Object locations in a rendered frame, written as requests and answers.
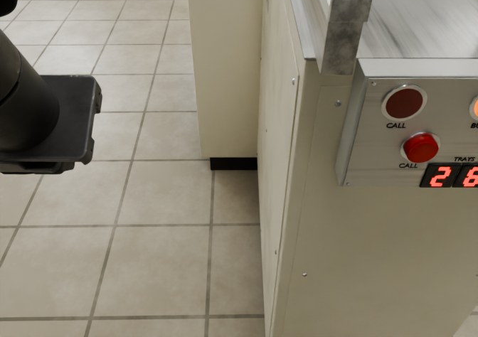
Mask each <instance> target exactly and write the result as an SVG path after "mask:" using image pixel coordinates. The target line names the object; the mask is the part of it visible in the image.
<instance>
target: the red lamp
mask: <svg viewBox="0 0 478 337"><path fill-rule="evenodd" d="M422 104H423V96H422V95H421V94H420V93H419V92H418V91H417V90H413V89H406V90H401V91H399V92H397V93H395V94H394V95H392V96H391V97H390V99H389V100H388V101H387V104H386V111H387V113H388V114H389V115H390V116H392V117H394V118H397V119H402V118H406V117H409V116H411V115H413V114H415V113H416V112H417V111H418V110H419V109H420V108H421V106H422Z"/></svg>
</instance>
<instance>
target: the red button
mask: <svg viewBox="0 0 478 337"><path fill-rule="evenodd" d="M438 149H439V147H438V145H437V142H436V141H435V140H434V139H433V138H432V137H429V136H421V137H416V138H414V139H412V140H411V141H410V142H408V144H407V145H406V147H405V155H406V156H407V158H408V160H409V161H412V162H414V163H423V162H426V161H429V160H431V159H432V158H433V157H434V156H435V155H436V154H437V152H438Z"/></svg>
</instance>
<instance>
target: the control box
mask: <svg viewBox="0 0 478 337"><path fill-rule="evenodd" d="M406 89H413V90H417V91H418V92H419V93H420V94H421V95H422V96H423V104H422V106H421V108H420V109H419V110H418V111H417V112H416V113H415V114H413V115H411V116H409V117H406V118H402V119H397V118H394V117H392V116H390V115H389V114H388V113H387V111H386V104H387V101H388V100H389V99H390V97H391V96H392V95H394V94H395V93H397V92H399V91H401V90H406ZM477 101H478V59H402V58H360V59H358V60H357V62H356V68H355V72H354V78H353V82H352V88H351V94H350V98H349V104H348V108H347V111H346V117H345V121H344V127H343V131H342V135H341V141H340V145H339V150H338V154H337V158H336V163H335V167H334V168H335V172H336V177H337V180H338V183H339V186H343V187H420V188H450V187H453V188H478V184H475V185H474V186H464V184H463V182H464V180H465V179H466V178H469V176H467V174H468V173H469V170H472V169H473V168H474V167H478V116H477V115H476V114H475V112H474V106H475V105H476V103H477ZM421 136H429V137H432V138H433V139H434V140H435V141H436V142H437V145H438V147H439V149H438V152H437V154H436V155H435V156H434V157H433V158H432V159H431V160H429V161H426V162H423V163H414V162H412V161H409V160H408V158H407V156H406V155H405V147H406V145H407V144H408V142H410V141H411V140H412V139H414V138H416V137H421ZM439 167H450V169H449V170H451V172H450V174H449V176H446V177H445V178H447V180H446V182H445V184H442V185H441V186H431V185H432V184H430V182H431V180H432V178H435V176H434V173H435V171H436V170H439Z"/></svg>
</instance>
